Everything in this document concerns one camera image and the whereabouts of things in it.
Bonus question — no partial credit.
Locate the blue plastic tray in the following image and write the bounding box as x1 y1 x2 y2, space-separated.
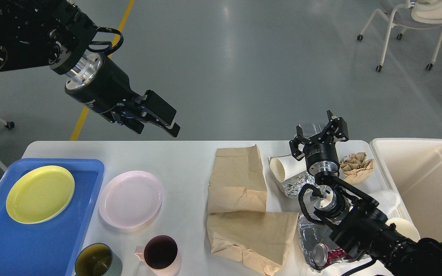
0 158 105 276

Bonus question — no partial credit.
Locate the crumpled aluminium foil upper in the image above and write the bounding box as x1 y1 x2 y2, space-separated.
268 156 315 199

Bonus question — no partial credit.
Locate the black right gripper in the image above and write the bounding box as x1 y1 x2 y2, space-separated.
289 110 349 177

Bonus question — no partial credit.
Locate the brown paper bag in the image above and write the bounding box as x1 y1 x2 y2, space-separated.
207 145 268 214
207 211 299 276

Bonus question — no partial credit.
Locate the crushed red soda can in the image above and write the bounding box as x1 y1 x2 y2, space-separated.
312 243 349 268

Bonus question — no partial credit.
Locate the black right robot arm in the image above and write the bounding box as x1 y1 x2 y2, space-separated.
289 110 442 276

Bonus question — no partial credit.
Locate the yellow plate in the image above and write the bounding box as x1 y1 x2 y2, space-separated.
5 165 75 224

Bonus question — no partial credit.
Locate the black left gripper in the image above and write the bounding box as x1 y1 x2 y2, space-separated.
65 53 180 138

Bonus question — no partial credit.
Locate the teal mug yellow inside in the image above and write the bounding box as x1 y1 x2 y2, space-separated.
75 243 123 276

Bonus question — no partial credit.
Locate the crumpled aluminium foil lower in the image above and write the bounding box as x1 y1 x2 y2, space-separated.
297 215 371 276

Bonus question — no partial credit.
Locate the upper brown paper bag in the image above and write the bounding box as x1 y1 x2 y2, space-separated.
207 145 268 214

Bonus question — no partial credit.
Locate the lower brown paper bag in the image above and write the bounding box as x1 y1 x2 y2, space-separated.
207 211 299 276

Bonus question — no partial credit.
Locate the crumpled aluminium foil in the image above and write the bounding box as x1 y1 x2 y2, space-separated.
268 156 315 199
297 215 371 276

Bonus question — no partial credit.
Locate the white paper cup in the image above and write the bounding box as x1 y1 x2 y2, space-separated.
385 217 421 242
269 155 307 183

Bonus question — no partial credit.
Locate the pink plate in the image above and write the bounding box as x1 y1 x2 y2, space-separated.
99 171 163 229

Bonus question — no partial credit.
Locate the white paper cup lower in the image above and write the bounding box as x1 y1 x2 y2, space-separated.
385 217 421 242

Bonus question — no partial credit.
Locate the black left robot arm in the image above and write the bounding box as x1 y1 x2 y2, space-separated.
0 0 180 137

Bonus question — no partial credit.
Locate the white plastic bin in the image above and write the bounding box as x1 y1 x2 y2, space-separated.
370 138 442 242

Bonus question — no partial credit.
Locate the white chair on wheels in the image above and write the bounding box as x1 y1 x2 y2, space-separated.
356 0 442 72

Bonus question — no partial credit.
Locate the crumpled brown paper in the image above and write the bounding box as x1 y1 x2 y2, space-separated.
339 152 375 186

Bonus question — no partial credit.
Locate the pink mug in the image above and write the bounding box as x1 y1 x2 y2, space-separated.
134 235 181 276

